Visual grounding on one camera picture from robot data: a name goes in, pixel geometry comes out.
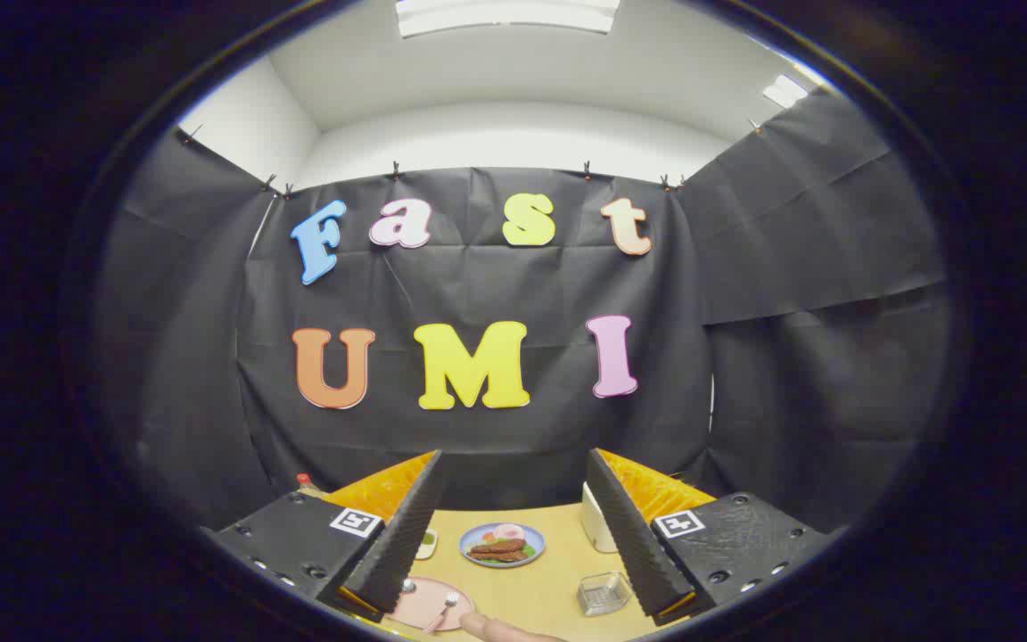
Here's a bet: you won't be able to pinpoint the white toaster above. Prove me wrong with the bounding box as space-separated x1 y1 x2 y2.
581 481 619 554

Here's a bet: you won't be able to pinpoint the row of cloth clips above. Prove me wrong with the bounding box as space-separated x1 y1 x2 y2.
180 120 764 199

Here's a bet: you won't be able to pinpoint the fork with checked handle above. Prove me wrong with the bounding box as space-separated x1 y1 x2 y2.
424 592 461 634

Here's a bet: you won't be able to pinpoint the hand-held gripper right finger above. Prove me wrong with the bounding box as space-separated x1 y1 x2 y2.
585 448 840 625

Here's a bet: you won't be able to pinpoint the steel mesh basket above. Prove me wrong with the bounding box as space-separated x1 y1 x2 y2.
577 572 632 618

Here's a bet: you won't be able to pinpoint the pink round plate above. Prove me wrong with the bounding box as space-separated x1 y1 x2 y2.
386 576 476 632

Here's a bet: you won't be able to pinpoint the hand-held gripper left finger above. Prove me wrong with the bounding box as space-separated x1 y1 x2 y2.
206 450 444 623

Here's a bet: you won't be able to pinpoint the small ceiling light panel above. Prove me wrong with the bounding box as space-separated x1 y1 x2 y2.
763 74 809 110

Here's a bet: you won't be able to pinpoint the long ceiling light panel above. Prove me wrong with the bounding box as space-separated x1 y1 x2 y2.
396 0 621 38

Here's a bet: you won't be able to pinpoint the green lettuce leaves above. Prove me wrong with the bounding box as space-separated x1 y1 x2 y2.
478 533 538 564

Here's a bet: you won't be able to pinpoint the blue oval plate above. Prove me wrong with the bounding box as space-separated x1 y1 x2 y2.
459 523 546 569

